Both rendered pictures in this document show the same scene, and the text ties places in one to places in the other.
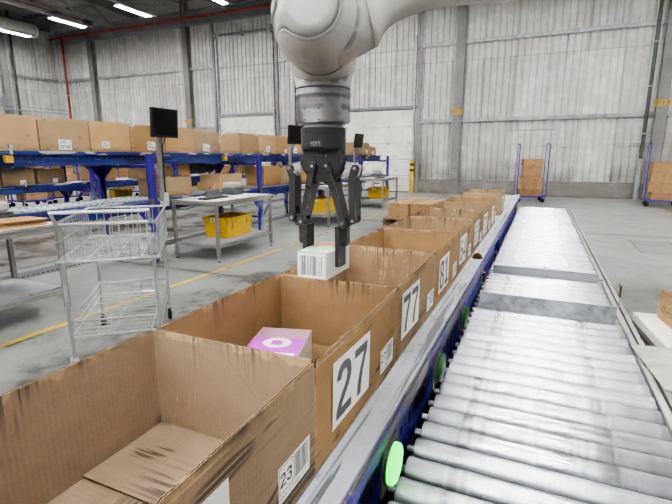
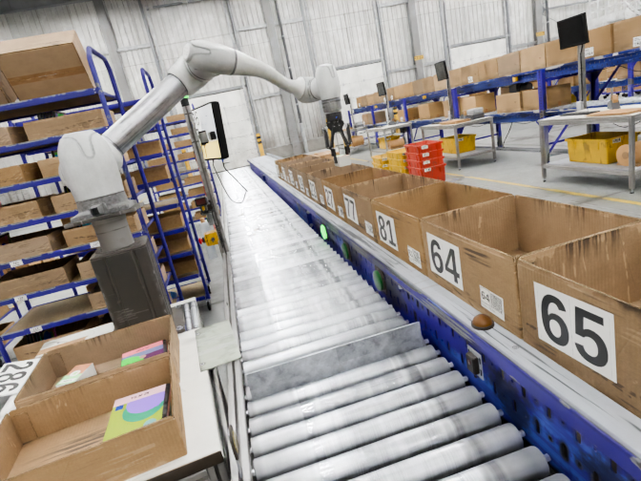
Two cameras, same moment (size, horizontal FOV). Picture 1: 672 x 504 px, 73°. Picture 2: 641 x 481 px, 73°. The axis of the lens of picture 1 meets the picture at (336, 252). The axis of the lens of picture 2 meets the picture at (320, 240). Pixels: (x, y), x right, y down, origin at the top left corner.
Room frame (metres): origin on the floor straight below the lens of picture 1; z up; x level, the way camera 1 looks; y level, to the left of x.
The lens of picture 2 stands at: (2.41, -1.30, 1.36)
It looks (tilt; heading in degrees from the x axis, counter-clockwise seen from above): 16 degrees down; 146
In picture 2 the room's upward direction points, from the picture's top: 12 degrees counter-clockwise
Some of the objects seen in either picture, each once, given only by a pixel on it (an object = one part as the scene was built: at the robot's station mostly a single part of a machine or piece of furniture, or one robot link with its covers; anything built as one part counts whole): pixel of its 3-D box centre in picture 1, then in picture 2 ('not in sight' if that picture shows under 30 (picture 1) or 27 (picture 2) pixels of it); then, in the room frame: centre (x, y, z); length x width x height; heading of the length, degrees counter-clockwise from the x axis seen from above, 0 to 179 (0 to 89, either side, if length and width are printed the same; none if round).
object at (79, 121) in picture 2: not in sight; (73, 126); (-0.46, -0.86, 1.59); 0.40 x 0.30 x 0.10; 66
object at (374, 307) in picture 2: (543, 350); (317, 327); (1.33, -0.65, 0.72); 0.52 x 0.05 x 0.05; 66
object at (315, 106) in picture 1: (323, 109); (332, 106); (0.78, 0.02, 1.40); 0.09 x 0.09 x 0.06
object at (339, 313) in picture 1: (293, 347); (361, 193); (0.80, 0.08, 0.96); 0.39 x 0.29 x 0.17; 156
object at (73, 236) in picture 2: not in sight; (108, 225); (-0.47, -0.86, 0.99); 0.40 x 0.30 x 0.10; 62
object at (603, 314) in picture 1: (543, 310); (339, 362); (1.60, -0.77, 0.76); 0.46 x 0.01 x 0.09; 66
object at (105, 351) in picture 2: not in sight; (109, 366); (1.08, -1.22, 0.80); 0.38 x 0.28 x 0.10; 71
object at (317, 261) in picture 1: (324, 259); (341, 160); (0.78, 0.02, 1.14); 0.10 x 0.06 x 0.05; 156
